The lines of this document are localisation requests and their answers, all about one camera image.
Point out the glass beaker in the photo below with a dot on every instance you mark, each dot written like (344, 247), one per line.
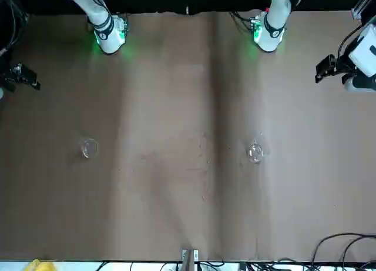
(255, 153)

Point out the glass conical flask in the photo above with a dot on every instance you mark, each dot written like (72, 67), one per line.
(88, 149)

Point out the yellow plastic basket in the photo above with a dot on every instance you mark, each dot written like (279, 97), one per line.
(41, 265)

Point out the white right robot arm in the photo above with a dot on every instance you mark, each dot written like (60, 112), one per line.
(107, 24)

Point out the aluminium frame rail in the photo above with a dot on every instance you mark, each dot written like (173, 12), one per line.
(362, 6)

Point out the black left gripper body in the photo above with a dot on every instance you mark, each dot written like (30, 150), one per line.
(343, 66)

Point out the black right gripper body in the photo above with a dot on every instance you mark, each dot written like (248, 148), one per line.
(6, 84)

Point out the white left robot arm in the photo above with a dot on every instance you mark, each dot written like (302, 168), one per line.
(271, 24)

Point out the aluminium camera post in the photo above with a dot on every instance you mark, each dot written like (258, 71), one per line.
(189, 260)

